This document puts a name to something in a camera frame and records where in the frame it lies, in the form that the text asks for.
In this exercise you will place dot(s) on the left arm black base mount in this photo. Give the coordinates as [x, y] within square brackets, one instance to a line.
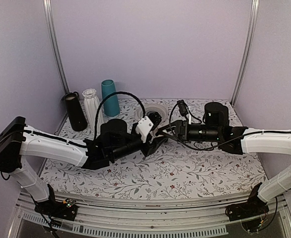
[66, 209]

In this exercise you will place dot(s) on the white ribbed vase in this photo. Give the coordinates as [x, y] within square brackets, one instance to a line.
[91, 104]

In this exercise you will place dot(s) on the right aluminium frame post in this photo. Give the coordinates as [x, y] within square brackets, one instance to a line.
[246, 52]

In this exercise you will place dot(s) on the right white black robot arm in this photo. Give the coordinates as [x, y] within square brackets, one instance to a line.
[238, 140]

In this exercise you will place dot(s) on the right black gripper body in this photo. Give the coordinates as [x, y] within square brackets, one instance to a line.
[209, 134]

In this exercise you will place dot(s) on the left aluminium frame post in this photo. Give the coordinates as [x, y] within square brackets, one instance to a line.
[54, 42]

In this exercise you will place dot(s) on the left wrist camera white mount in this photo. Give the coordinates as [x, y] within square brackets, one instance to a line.
[147, 124]

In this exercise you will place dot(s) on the black cylindrical cup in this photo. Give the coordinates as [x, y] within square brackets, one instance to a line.
[75, 113]

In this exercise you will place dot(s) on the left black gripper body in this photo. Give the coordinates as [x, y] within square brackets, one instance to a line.
[120, 153]

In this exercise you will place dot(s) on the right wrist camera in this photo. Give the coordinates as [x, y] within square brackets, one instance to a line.
[183, 108]

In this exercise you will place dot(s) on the translucent round plate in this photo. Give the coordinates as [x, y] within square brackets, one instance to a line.
[161, 109]

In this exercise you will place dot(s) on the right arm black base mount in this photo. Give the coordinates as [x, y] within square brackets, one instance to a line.
[252, 207]

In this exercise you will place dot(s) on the teal plastic cup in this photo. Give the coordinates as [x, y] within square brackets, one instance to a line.
[111, 105]

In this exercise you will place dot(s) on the aluminium frame post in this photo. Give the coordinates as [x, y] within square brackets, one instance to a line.
[54, 42]
[246, 52]

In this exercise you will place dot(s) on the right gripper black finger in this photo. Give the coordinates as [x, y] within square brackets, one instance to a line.
[169, 135]
[164, 128]

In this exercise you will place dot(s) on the aluminium front rail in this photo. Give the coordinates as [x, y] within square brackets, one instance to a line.
[125, 218]

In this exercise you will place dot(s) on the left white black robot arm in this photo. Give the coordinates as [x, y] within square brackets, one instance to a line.
[19, 140]

